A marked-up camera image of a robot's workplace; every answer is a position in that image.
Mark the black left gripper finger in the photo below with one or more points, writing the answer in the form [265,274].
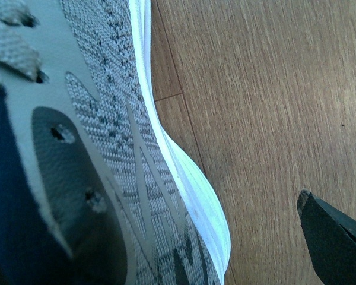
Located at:
[330,237]

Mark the grey knit sneaker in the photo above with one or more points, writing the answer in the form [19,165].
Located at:
[92,188]

